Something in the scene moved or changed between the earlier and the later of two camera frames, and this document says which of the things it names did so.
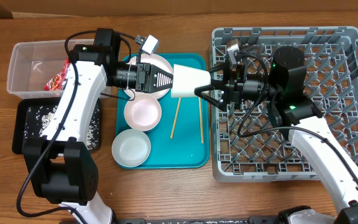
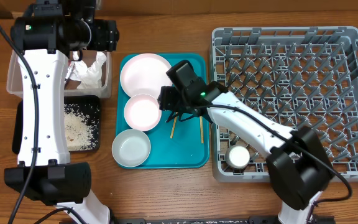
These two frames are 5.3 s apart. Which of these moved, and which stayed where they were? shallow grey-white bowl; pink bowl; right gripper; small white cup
Moved: right gripper; small white cup
Stayed: shallow grey-white bowl; pink bowl
